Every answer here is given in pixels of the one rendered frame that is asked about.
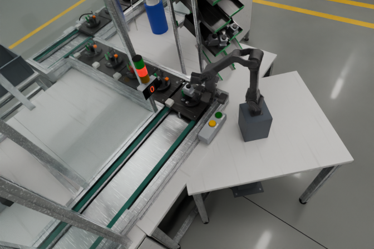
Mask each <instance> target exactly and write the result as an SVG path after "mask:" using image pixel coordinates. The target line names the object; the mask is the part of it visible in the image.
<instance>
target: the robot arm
mask: <svg viewBox="0 0 374 249"><path fill-rule="evenodd" d="M246 55H249V57H248V60H245V59H243V58H241V56H246ZM263 56H264V52H263V51H262V50H261V49H257V48H245V49H234V50H233V51H232V52H231V53H229V54H228V55H226V56H225V57H223V58H222V59H220V60H218V61H217V62H215V63H210V64H207V65H206V67H205V69H204V70H203V72H202V74H201V73H195V72H192V73H191V77H190V83H192V84H198V86H197V87H196V89H195V90H194V93H195V94H196V95H198V96H199V95H200V93H201V92H203V95H202V97H201V99H200V100H201V101H202V102H203V103H205V104H213V102H215V101H216V99H218V100H217V102H218V103H220V104H225V102H226V101H227V99H228V94H225V93H221V94H220V95H219V94H218V92H217V89H216V86H217V84H215V83H218V80H219V77H217V76H216V75H217V74H218V72H220V71H221V70H223V69H225V68H226V67H228V66H230V65H231V64H233V63H234V62H235V63H239V64H241V65H242V66H244V67H247V68H248V69H249V70H250V86H249V88H248V89H247V92H246V95H245V101H246V102H247V104H248V105H249V107H248V109H249V112H250V115H251V116H252V117H254V116H259V115H263V111H262V104H263V100H264V96H263V95H262V94H261V93H260V90H259V88H258V84H259V69H260V65H261V62H262V59H263ZM204 82H205V86H202V85H201V84H203V83H204Z"/></svg>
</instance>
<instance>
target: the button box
mask: <svg viewBox="0 0 374 249"><path fill-rule="evenodd" d="M217 112H221V111H219V110H216V111H215V112H214V114H213V115H212V116H211V118H210V119H209V120H208V122H207V123H206V124H205V126H204V127H203V128H202V129H201V131H200V132H199V133H198V138H199V140H201V141H202V142H204V143H206V144H209V143H210V141H211V140H212V139H213V138H214V136H215V135H216V133H217V132H218V131H219V129H220V128H221V126H222V125H223V124H224V122H225V121H226V120H227V114H226V113H224V112H221V113H222V117H220V118H216V116H215V114H216V113H217ZM211 120H214V121H215V122H216V125H215V126H213V127H212V126H209V121H211Z"/></svg>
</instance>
